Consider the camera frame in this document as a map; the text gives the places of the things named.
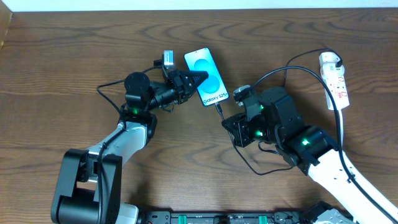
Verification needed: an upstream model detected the blue Galaxy smartphone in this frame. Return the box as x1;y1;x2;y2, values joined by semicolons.
183;47;230;107

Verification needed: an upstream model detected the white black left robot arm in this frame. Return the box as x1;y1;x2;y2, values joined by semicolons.
50;70;208;223

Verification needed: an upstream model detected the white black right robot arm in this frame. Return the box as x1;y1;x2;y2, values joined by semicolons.
222;85;397;223

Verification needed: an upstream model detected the white USB charger plug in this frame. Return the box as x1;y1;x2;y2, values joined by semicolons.
319;52;344;76

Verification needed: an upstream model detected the white power strip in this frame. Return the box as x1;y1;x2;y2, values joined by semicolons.
321;67;349;110

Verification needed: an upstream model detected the white power strip cord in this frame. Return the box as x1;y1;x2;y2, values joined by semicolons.
337;108;345;147

